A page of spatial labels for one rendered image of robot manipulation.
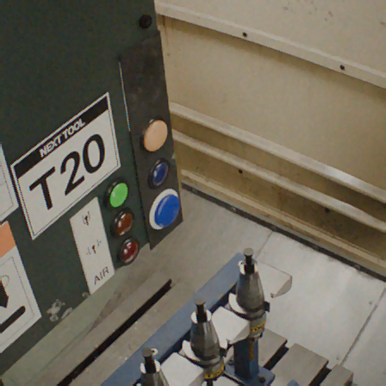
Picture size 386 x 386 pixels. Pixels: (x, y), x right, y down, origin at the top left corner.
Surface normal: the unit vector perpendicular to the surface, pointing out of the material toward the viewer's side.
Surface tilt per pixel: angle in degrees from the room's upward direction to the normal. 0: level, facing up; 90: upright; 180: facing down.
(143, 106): 90
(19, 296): 90
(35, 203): 90
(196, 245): 24
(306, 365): 0
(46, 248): 90
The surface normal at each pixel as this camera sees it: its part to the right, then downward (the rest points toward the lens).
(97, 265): 0.78, 0.37
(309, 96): -0.62, 0.56
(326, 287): -0.33, -0.46
